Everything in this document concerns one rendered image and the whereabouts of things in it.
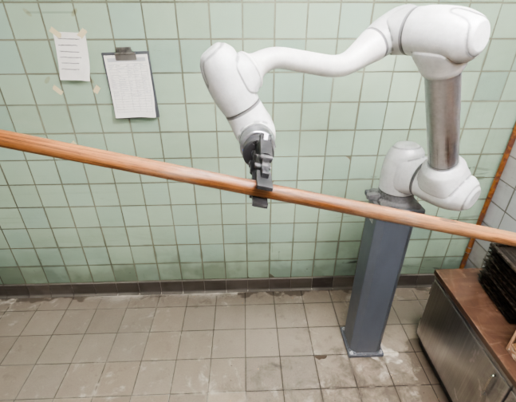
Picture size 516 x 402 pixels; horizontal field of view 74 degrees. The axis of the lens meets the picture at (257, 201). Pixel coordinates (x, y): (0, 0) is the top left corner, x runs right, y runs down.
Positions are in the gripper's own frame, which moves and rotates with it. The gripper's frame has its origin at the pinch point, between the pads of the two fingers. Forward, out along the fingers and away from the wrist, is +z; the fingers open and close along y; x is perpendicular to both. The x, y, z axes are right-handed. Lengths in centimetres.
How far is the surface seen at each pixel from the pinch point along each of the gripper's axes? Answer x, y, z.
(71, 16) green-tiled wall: 86, -5, -123
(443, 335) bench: -120, 89, -53
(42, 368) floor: 82, 172, -64
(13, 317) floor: 118, 181, -102
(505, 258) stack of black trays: -122, 38, -54
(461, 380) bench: -121, 95, -33
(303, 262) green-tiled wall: -64, 113, -122
